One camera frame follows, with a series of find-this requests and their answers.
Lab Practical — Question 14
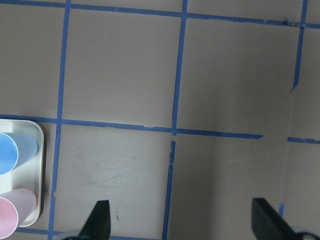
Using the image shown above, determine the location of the pink plastic cup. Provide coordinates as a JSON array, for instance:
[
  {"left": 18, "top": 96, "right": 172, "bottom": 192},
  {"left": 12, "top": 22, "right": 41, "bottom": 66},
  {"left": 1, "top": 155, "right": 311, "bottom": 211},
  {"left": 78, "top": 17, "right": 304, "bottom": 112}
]
[{"left": 0, "top": 188, "right": 38, "bottom": 240}]

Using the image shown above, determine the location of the cream plastic tray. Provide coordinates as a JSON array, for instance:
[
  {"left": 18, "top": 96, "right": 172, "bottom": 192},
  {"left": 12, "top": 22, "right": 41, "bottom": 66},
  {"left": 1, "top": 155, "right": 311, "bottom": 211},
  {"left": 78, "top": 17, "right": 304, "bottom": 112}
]
[{"left": 0, "top": 119, "right": 45, "bottom": 228}]

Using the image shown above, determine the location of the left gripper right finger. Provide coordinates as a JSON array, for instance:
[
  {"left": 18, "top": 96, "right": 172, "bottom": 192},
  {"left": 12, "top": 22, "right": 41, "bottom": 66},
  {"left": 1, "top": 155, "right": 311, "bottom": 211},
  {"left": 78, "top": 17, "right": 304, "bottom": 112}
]
[{"left": 251, "top": 197, "right": 320, "bottom": 240}]

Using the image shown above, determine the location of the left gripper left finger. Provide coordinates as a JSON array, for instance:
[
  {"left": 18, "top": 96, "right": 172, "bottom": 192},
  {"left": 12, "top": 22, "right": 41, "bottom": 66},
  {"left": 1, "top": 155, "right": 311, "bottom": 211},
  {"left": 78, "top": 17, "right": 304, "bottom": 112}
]
[{"left": 77, "top": 200, "right": 111, "bottom": 240}]

